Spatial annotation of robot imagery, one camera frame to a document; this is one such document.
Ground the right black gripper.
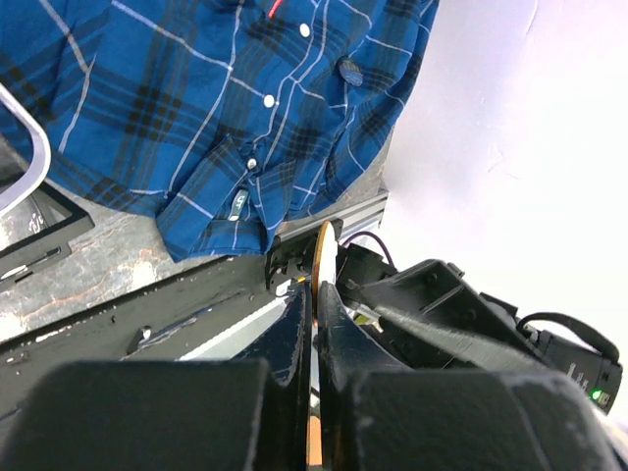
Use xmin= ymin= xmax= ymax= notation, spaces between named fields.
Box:
xmin=338 ymin=259 xmax=545 ymax=371

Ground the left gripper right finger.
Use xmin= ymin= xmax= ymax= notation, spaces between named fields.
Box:
xmin=317 ymin=284 xmax=623 ymax=470

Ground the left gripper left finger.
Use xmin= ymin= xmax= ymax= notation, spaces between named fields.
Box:
xmin=1 ymin=284 xmax=312 ymax=470

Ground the blue plaid shirt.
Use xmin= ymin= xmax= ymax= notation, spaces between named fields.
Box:
xmin=1 ymin=0 xmax=439 ymax=261

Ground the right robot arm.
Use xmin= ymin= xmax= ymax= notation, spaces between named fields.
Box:
xmin=336 ymin=242 xmax=623 ymax=412

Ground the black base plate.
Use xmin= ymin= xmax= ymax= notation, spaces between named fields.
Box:
xmin=1 ymin=256 xmax=299 ymax=419

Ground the black frame front middle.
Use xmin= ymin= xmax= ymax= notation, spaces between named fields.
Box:
xmin=1 ymin=183 xmax=95 ymax=291

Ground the white wire dish rack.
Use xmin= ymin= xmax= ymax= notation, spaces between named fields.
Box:
xmin=0 ymin=82 xmax=53 ymax=217

